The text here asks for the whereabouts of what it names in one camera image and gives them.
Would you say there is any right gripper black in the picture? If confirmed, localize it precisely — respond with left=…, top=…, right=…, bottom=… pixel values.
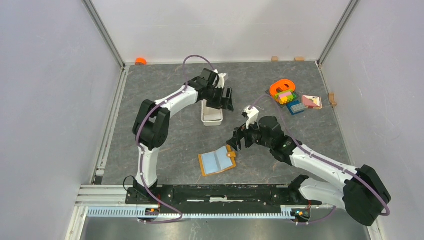
left=226, top=116, right=273, bottom=153

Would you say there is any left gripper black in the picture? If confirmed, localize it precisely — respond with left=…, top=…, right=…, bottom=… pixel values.
left=206, top=85, right=234, bottom=113

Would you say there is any white rectangular tray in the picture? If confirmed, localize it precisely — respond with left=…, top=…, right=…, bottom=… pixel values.
left=201, top=100, right=224, bottom=127

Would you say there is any orange card holder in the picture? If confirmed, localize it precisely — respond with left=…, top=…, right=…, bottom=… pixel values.
left=198, top=145, right=237, bottom=177

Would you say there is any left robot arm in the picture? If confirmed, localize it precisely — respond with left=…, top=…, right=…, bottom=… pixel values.
left=132, top=68, right=234, bottom=204

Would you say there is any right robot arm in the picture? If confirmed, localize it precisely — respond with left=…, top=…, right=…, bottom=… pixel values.
left=227, top=116, right=392, bottom=227

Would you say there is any colourful brick block stack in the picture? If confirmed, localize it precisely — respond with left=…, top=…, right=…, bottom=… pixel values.
left=273, top=90, right=298, bottom=105

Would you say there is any blue brick block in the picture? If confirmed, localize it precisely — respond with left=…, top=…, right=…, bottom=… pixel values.
left=286, top=100, right=307, bottom=116

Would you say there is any pink wooden puzzle block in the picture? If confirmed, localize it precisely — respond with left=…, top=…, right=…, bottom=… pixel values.
left=301, top=95, right=323, bottom=110

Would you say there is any orange round cap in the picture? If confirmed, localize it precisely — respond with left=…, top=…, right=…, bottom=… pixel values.
left=134, top=57, right=147, bottom=65

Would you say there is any wooden arch piece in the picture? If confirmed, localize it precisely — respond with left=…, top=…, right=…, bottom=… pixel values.
left=328, top=92, right=338, bottom=108

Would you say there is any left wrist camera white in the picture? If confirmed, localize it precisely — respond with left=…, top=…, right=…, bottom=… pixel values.
left=213, top=69, right=229, bottom=89

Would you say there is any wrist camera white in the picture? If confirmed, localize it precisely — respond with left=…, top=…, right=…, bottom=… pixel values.
left=213, top=69, right=229, bottom=89
left=242, top=105, right=259, bottom=130

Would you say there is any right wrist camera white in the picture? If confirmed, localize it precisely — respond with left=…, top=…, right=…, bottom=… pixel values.
left=242, top=105, right=259, bottom=130

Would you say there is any orange ring toy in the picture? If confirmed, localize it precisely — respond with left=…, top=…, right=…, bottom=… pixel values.
left=268, top=78, right=296, bottom=97

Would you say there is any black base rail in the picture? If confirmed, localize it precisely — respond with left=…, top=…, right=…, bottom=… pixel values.
left=125, top=184, right=322, bottom=215

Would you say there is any white cable comb strip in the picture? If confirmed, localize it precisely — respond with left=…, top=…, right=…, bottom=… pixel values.
left=86, top=206, right=308, bottom=220

